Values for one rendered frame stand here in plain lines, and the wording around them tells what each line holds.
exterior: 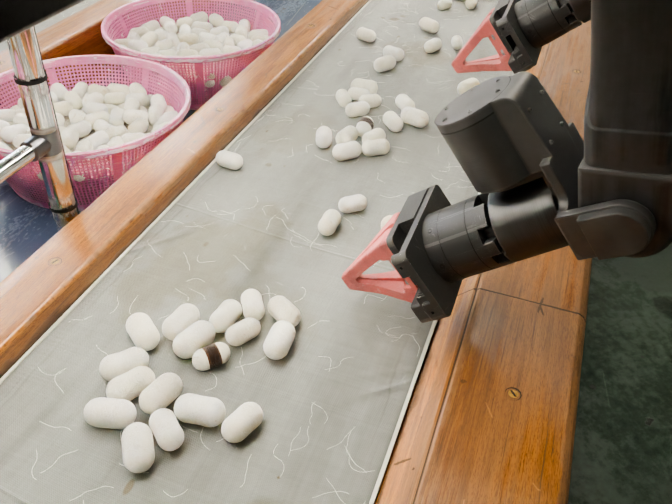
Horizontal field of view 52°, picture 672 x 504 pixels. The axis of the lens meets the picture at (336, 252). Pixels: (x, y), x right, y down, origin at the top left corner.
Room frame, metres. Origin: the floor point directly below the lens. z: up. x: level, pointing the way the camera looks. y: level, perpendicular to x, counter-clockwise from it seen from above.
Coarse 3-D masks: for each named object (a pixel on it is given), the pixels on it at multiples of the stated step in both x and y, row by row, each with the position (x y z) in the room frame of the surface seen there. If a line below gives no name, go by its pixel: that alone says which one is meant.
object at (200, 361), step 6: (216, 342) 0.38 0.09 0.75; (222, 348) 0.37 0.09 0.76; (228, 348) 0.37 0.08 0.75; (198, 354) 0.36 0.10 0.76; (204, 354) 0.36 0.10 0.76; (222, 354) 0.37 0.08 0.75; (228, 354) 0.37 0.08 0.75; (192, 360) 0.36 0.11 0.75; (198, 360) 0.36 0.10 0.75; (204, 360) 0.36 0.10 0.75; (222, 360) 0.36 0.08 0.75; (198, 366) 0.36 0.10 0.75; (204, 366) 0.36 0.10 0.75
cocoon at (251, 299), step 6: (246, 294) 0.43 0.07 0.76; (252, 294) 0.43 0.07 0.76; (258, 294) 0.43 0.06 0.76; (246, 300) 0.43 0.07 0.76; (252, 300) 0.42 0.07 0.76; (258, 300) 0.43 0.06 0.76; (246, 306) 0.42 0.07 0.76; (252, 306) 0.42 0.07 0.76; (258, 306) 0.42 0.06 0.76; (246, 312) 0.42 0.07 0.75; (252, 312) 0.41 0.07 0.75; (258, 312) 0.41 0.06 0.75; (264, 312) 0.42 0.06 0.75; (258, 318) 0.41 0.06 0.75
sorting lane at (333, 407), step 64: (384, 0) 1.25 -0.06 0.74; (320, 64) 0.96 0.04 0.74; (448, 64) 0.98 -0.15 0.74; (256, 128) 0.75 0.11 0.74; (384, 128) 0.77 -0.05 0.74; (192, 192) 0.61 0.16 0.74; (256, 192) 0.61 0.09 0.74; (320, 192) 0.62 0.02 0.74; (384, 192) 0.63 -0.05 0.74; (448, 192) 0.63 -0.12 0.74; (128, 256) 0.50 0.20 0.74; (192, 256) 0.50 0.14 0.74; (256, 256) 0.51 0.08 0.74; (320, 256) 0.51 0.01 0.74; (64, 320) 0.41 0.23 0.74; (320, 320) 0.42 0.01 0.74; (384, 320) 0.43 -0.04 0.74; (0, 384) 0.34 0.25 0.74; (64, 384) 0.34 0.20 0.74; (192, 384) 0.35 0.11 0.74; (256, 384) 0.35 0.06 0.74; (320, 384) 0.35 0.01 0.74; (384, 384) 0.36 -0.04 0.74; (0, 448) 0.28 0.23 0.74; (64, 448) 0.28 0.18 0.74; (192, 448) 0.29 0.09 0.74; (256, 448) 0.29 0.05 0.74; (320, 448) 0.29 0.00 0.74; (384, 448) 0.30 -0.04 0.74
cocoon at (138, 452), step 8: (136, 424) 0.29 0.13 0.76; (144, 424) 0.29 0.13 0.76; (128, 432) 0.28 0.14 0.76; (136, 432) 0.28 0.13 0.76; (144, 432) 0.29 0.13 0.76; (128, 440) 0.28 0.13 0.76; (136, 440) 0.28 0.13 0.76; (144, 440) 0.28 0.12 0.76; (152, 440) 0.28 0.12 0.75; (128, 448) 0.27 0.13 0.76; (136, 448) 0.27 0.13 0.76; (144, 448) 0.27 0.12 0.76; (152, 448) 0.28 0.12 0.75; (128, 456) 0.27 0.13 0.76; (136, 456) 0.27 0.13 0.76; (144, 456) 0.27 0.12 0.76; (152, 456) 0.27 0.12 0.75; (128, 464) 0.26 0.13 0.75; (136, 464) 0.26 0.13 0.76; (144, 464) 0.26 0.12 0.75; (152, 464) 0.27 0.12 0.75; (136, 472) 0.26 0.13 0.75
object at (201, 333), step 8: (200, 320) 0.40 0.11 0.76; (192, 328) 0.38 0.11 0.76; (200, 328) 0.39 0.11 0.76; (208, 328) 0.39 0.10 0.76; (176, 336) 0.38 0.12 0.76; (184, 336) 0.38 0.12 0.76; (192, 336) 0.38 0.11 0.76; (200, 336) 0.38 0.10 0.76; (208, 336) 0.38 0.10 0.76; (176, 344) 0.37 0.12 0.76; (184, 344) 0.37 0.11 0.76; (192, 344) 0.37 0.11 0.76; (200, 344) 0.37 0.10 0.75; (208, 344) 0.38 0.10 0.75; (176, 352) 0.37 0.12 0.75; (184, 352) 0.37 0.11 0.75; (192, 352) 0.37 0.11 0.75
